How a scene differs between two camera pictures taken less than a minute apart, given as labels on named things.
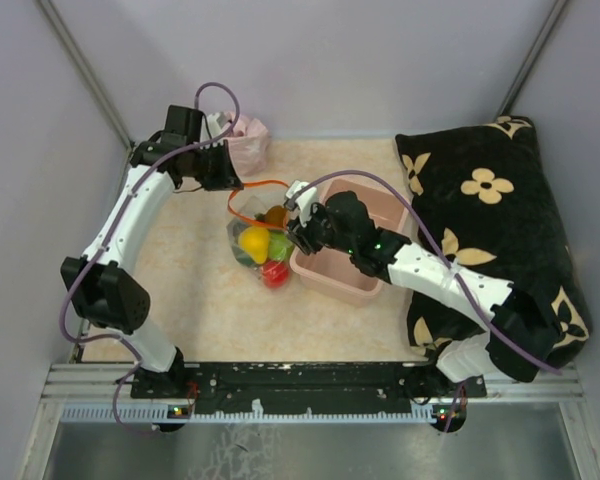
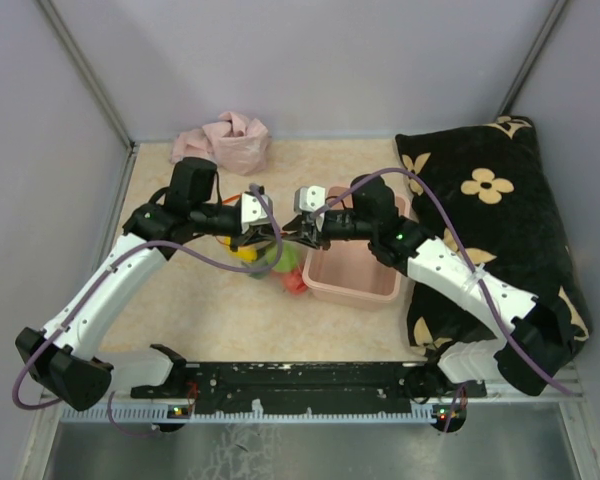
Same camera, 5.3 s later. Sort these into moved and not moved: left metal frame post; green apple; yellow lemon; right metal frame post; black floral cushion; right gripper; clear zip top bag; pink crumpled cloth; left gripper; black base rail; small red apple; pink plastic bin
Moved: yellow lemon; left gripper; small red apple; clear zip top bag; green apple; pink plastic bin
Not moved: left metal frame post; black base rail; pink crumpled cloth; right gripper; black floral cushion; right metal frame post
